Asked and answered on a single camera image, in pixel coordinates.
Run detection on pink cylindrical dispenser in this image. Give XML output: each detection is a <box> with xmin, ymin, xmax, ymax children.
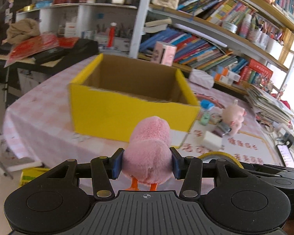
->
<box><xmin>151</xmin><ymin>41</ymin><xmax>177</xmax><ymax>66</ymax></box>

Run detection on smartphone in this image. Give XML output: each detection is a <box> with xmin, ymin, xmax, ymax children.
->
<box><xmin>276</xmin><ymin>144</ymin><xmax>294</xmax><ymax>168</ymax></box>

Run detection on red book box set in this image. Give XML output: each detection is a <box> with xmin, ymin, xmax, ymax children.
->
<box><xmin>238</xmin><ymin>59</ymin><xmax>273</xmax><ymax>85</ymax></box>

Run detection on black electronic keyboard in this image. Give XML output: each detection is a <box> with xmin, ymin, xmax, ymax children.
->
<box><xmin>0</xmin><ymin>38</ymin><xmax>99</xmax><ymax>67</ymax></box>

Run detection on pink plush chick toy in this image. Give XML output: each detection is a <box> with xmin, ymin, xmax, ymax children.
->
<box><xmin>122</xmin><ymin>116</ymin><xmax>172</xmax><ymax>191</ymax></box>

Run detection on yellow tape roll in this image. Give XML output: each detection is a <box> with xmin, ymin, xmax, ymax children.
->
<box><xmin>198</xmin><ymin>151</ymin><xmax>244</xmax><ymax>169</ymax></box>

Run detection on blue plastic toy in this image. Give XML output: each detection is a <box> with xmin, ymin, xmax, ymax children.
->
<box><xmin>200</xmin><ymin>99</ymin><xmax>215</xmax><ymax>111</ymax></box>

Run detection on red glossy paper bag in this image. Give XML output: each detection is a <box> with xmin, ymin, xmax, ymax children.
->
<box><xmin>5</xmin><ymin>32</ymin><xmax>79</xmax><ymax>67</ymax></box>

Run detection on white quilted pouch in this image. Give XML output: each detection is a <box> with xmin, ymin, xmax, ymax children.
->
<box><xmin>189</xmin><ymin>69</ymin><xmax>214</xmax><ymax>89</ymax></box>

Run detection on stack of papers and notebooks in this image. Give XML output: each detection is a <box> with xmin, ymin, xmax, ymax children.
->
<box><xmin>245</xmin><ymin>85</ymin><xmax>294</xmax><ymax>125</ymax></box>

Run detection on beige folded cloth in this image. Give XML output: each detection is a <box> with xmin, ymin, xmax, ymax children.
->
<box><xmin>6</xmin><ymin>18</ymin><xmax>40</xmax><ymax>45</ymax></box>

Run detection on red and white tube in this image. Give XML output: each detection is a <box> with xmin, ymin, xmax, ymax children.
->
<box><xmin>107</xmin><ymin>22</ymin><xmax>117</xmax><ymax>48</ymax></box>

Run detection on pink plush pig toy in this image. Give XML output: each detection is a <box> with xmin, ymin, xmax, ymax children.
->
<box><xmin>221</xmin><ymin>99</ymin><xmax>246</xmax><ymax>136</ymax></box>

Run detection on white charger block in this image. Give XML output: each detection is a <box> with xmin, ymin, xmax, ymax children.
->
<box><xmin>201</xmin><ymin>131</ymin><xmax>222</xmax><ymax>151</ymax></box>

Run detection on pink cartoon table mat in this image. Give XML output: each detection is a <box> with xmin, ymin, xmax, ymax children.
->
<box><xmin>3</xmin><ymin>53</ymin><xmax>285</xmax><ymax>194</ymax></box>

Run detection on yellow cardboard box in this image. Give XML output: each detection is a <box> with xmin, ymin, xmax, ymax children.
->
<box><xmin>68</xmin><ymin>54</ymin><xmax>200</xmax><ymax>146</ymax></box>

